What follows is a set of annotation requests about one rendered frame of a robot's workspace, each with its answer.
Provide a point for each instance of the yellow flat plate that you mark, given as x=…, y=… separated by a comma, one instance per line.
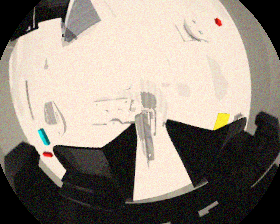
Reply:
x=222, y=119

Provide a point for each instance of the small red block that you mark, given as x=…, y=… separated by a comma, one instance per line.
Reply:
x=218, y=22

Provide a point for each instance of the teal rectangular block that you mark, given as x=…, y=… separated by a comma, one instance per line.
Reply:
x=43, y=136

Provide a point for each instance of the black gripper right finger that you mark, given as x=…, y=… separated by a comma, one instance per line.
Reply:
x=200, y=148

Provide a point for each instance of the red flat bar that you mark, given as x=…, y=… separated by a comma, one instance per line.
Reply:
x=48, y=154

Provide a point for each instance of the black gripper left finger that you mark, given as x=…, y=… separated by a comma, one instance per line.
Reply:
x=117, y=160

